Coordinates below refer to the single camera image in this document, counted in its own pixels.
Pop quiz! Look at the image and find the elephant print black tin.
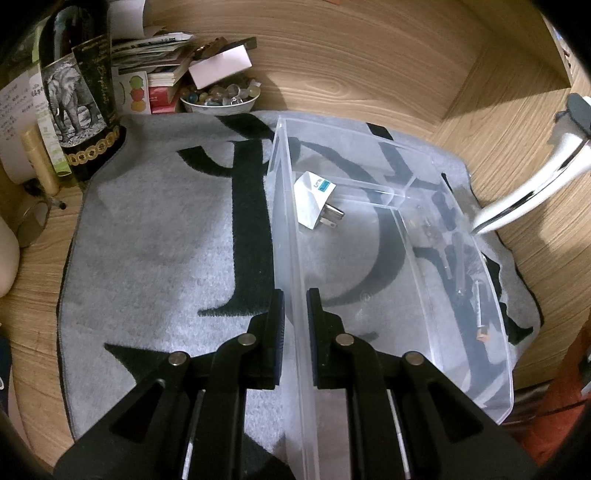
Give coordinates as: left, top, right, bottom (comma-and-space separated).
38, 1, 126, 187

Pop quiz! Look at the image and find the clear plastic organizer bin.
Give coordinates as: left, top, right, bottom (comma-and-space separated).
267, 116, 514, 479

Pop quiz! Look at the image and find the grey rug with black letters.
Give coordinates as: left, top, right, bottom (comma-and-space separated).
56, 109, 545, 480

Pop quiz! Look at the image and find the round glass jar lid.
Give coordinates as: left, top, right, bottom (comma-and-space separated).
15, 195, 67, 249

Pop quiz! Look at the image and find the beige lip balm tube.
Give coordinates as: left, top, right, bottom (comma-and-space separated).
20, 123, 61, 196

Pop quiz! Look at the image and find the white power adapter plug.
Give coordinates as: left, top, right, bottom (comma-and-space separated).
294, 171, 345, 230

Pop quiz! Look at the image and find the pink white card box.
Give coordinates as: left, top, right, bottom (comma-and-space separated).
188, 37, 257, 90

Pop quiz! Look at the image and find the stack of books and papers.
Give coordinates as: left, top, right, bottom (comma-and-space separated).
108, 1, 197, 100

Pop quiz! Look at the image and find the fruit sticker white card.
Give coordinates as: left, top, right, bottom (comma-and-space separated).
113, 71, 151, 115

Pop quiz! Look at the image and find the red small box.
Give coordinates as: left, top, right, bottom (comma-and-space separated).
148, 85, 180, 115

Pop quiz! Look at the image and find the metal key in bin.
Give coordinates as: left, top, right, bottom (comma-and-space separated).
421, 220, 453, 280

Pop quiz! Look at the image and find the white handwritten note paper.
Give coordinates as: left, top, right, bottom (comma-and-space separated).
0, 72, 37, 185

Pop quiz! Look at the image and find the metal screw bolt in bin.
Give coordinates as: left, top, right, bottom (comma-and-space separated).
472, 279, 490, 343

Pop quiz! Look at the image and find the white bowl of beads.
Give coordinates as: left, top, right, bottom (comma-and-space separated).
179, 79, 262, 117

